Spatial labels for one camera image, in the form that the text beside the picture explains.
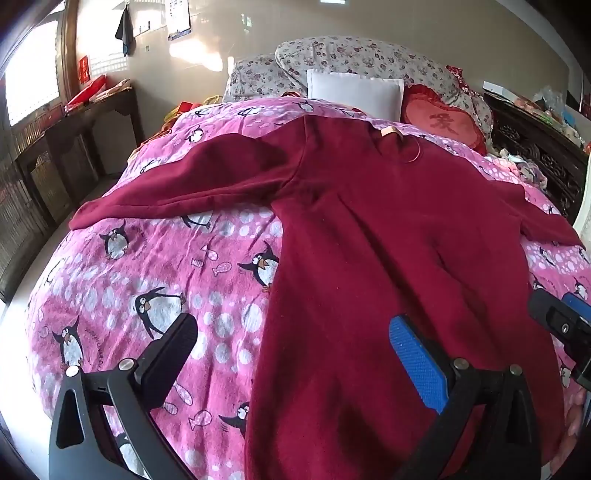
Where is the dark wooden console table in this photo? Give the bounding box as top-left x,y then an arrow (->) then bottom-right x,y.
44,87 -> 140,222

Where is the white pillow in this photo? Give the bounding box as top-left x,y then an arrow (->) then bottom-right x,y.
306,69 -> 406,123

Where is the pink penguin print blanket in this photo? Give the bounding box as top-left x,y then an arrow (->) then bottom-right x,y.
25,95 -> 591,480

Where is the pile of small clothes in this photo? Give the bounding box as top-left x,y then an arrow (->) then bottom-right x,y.
489,148 -> 551,191

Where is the dark red sweater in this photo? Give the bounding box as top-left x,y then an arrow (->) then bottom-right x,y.
69,113 -> 583,480

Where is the large floral pillow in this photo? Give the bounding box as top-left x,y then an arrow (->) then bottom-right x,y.
274,34 -> 495,139

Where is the small floral pillow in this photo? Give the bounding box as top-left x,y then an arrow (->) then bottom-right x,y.
224,54 -> 298,103

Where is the dark hanging cloth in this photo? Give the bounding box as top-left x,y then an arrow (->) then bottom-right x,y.
114,6 -> 136,57

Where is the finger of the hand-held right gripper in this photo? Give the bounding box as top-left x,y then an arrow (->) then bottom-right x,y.
528,289 -> 583,348
562,292 -> 591,325

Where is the red box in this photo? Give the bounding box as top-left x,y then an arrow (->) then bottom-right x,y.
65,76 -> 110,112

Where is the dark carved wooden headboard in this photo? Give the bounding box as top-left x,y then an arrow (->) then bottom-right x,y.
482,90 -> 591,223

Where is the clear plastic bag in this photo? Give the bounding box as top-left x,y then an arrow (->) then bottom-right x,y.
531,85 -> 568,117

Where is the wall calendar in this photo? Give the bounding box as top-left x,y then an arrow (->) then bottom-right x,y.
167,0 -> 193,41

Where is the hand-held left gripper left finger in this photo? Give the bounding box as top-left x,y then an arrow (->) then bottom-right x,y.
48,313 -> 199,480

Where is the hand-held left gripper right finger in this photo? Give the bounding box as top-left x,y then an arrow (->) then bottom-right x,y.
389,315 -> 542,480

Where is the red heart cushion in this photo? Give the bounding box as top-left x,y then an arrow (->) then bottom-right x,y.
401,84 -> 488,155

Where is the window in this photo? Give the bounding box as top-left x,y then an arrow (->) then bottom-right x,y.
0,14 -> 64,129

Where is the yellow and red cloth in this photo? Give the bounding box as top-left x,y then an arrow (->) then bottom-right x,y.
164,95 -> 223,126

